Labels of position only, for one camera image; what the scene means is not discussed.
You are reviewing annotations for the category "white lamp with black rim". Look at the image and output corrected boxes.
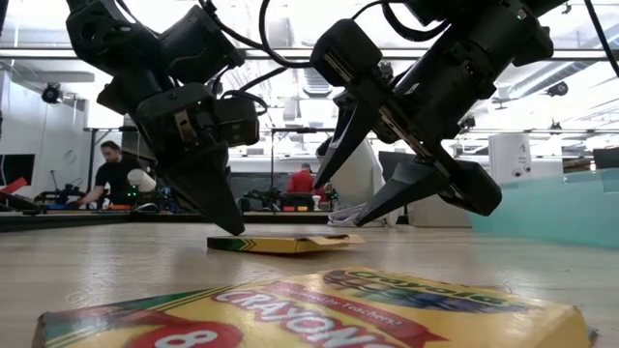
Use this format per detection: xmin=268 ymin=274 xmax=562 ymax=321
xmin=316 ymin=136 xmax=388 ymax=226

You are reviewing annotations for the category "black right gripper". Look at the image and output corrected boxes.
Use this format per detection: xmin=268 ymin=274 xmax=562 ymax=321
xmin=310 ymin=3 xmax=555 ymax=228

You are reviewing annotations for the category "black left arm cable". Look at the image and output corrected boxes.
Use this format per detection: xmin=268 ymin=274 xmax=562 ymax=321
xmin=197 ymin=0 xmax=291 ymax=96

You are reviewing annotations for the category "white box-shaped device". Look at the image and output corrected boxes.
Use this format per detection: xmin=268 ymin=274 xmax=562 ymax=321
xmin=487 ymin=132 xmax=533 ymax=185

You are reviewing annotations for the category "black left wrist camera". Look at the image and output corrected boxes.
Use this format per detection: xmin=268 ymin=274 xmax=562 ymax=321
xmin=158 ymin=3 xmax=247 ymax=87

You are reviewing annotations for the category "coiled white lamp cable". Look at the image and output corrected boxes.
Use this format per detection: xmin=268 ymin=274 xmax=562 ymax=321
xmin=328 ymin=202 xmax=368 ymax=227

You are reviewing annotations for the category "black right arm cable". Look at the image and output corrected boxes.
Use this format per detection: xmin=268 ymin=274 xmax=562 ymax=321
xmin=379 ymin=0 xmax=454 ymax=44

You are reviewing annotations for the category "black aluminium table frame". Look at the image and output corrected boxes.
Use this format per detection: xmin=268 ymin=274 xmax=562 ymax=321
xmin=0 ymin=210 xmax=339 ymax=232

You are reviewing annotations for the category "thin black hanging cable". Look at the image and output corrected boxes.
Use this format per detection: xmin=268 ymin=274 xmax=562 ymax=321
xmin=582 ymin=0 xmax=619 ymax=78

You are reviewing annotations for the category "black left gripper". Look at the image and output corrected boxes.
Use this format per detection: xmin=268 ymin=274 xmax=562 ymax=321
xmin=95 ymin=75 xmax=261 ymax=237

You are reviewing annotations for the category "red flat background object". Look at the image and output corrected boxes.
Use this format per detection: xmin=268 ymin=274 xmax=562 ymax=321
xmin=0 ymin=176 xmax=29 ymax=195

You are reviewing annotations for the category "translucent teal plastic tray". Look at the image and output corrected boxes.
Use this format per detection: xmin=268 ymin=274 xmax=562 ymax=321
xmin=468 ymin=168 xmax=619 ymax=251

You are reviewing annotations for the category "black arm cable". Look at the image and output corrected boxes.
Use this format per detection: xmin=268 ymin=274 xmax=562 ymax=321
xmin=379 ymin=0 xmax=454 ymax=44
xmin=197 ymin=0 xmax=291 ymax=96

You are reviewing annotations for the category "person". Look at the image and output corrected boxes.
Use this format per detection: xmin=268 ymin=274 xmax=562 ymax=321
xmin=286 ymin=162 xmax=316 ymax=195
xmin=76 ymin=140 xmax=146 ymax=210

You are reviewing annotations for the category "yellow Crayola crayon box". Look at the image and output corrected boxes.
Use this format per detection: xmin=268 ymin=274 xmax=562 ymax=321
xmin=31 ymin=268 xmax=595 ymax=348
xmin=206 ymin=233 xmax=367 ymax=255

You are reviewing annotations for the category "black wall screen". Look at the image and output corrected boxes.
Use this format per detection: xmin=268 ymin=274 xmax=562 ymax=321
xmin=0 ymin=153 xmax=37 ymax=188

